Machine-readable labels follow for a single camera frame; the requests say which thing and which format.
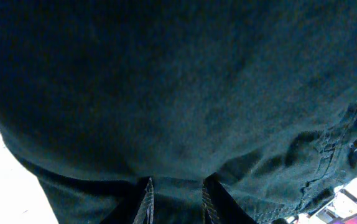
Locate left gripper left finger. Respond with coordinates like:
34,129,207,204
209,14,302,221
100,177,154,224

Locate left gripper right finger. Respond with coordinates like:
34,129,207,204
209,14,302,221
202,176,257,224

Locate black shorts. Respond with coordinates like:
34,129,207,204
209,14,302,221
0,0,357,223

